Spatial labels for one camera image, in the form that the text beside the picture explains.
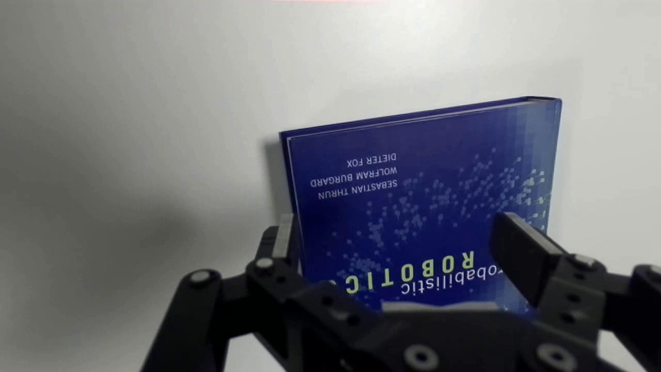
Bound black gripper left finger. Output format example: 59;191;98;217
139;213;377;372

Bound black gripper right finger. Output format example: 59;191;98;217
490;211;661;372

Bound blue hardcover robotics book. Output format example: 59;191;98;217
276;93;564;316

